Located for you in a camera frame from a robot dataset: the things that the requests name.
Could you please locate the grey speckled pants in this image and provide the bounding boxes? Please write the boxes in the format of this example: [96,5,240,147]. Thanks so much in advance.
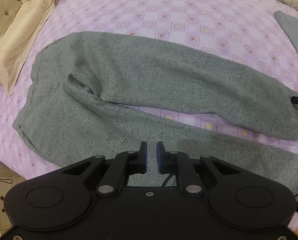
[13,31,298,193]

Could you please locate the purple patterned bed sheet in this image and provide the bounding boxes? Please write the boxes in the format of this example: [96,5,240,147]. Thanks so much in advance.
[0,0,298,179]

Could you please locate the beige satin pillow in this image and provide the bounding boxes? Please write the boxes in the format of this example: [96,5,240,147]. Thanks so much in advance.
[0,0,57,96]

